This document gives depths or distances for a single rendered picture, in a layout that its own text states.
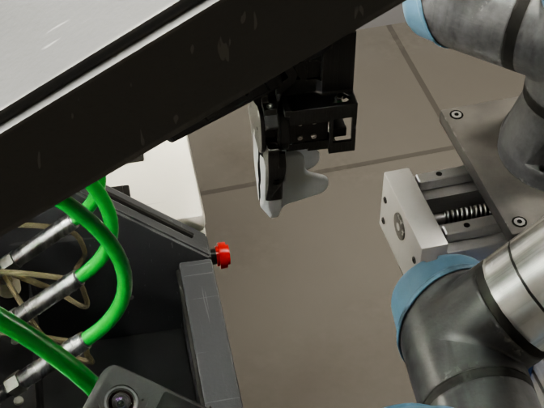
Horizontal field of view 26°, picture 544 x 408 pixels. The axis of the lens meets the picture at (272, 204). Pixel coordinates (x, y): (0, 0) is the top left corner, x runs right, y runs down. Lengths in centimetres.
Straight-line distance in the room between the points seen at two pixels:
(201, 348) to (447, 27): 44
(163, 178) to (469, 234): 38
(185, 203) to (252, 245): 131
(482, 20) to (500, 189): 20
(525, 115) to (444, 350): 63
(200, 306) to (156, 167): 21
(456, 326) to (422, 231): 61
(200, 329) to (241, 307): 127
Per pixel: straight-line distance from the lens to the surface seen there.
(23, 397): 125
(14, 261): 126
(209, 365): 129
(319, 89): 98
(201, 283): 137
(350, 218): 279
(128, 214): 133
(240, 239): 273
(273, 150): 97
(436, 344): 77
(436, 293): 79
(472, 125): 145
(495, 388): 74
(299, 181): 104
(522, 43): 130
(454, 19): 132
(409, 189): 142
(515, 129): 138
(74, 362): 81
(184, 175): 145
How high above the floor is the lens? 197
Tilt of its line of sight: 44 degrees down
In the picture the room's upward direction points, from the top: straight up
